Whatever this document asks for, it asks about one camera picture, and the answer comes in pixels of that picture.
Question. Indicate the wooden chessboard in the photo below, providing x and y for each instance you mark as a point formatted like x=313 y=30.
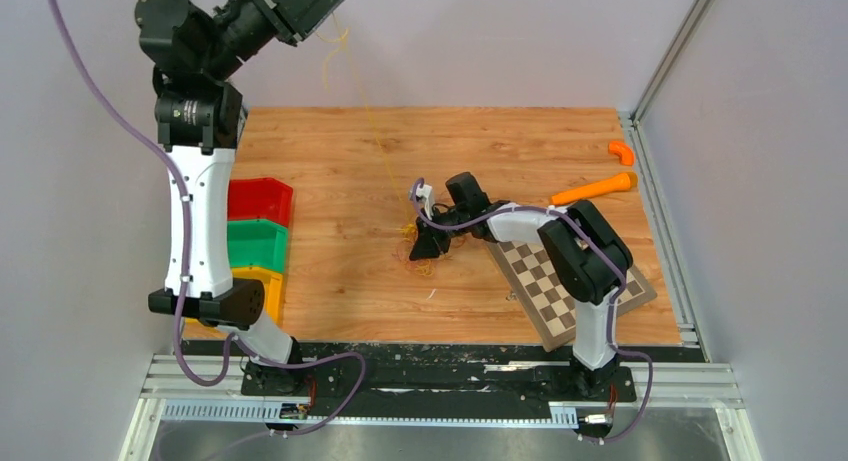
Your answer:
x=534 y=283

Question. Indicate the orange plastic carrot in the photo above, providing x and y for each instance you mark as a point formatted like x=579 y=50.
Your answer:
x=621 y=182

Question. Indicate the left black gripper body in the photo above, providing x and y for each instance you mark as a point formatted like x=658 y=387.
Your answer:
x=287 y=27

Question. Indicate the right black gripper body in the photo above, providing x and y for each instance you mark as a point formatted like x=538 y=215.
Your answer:
x=442 y=237

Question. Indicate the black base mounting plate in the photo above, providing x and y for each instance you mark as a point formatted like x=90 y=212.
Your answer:
x=448 y=381

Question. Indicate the yellow plastic bin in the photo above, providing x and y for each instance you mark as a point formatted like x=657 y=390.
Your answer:
x=274 y=287

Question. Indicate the orange curved pipe piece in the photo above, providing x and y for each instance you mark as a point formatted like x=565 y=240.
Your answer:
x=622 y=152

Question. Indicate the red plastic bin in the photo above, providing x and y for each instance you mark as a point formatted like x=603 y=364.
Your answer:
x=260 y=198

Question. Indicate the green plastic bin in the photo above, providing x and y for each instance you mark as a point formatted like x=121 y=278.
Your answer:
x=257 y=243

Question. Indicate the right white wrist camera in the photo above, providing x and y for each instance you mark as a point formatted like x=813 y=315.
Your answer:
x=423 y=196

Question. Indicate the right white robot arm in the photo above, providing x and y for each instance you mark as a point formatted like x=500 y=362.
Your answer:
x=588 y=257

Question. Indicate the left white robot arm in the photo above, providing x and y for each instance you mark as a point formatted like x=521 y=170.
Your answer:
x=200 y=117

